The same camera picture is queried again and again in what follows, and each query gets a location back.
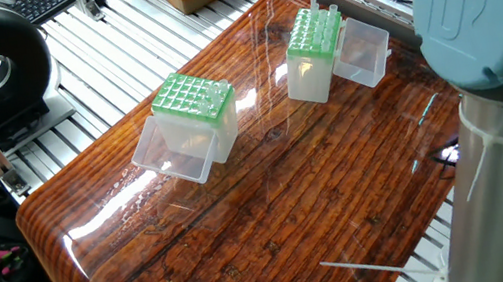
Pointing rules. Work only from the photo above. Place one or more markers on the clear pipette box green rack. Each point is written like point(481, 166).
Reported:
point(313, 50)
point(193, 120)

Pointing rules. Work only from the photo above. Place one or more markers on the black keyboard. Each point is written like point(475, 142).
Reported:
point(43, 4)

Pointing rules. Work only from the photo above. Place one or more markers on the thin white plastic strip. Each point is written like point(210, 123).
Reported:
point(361, 267)

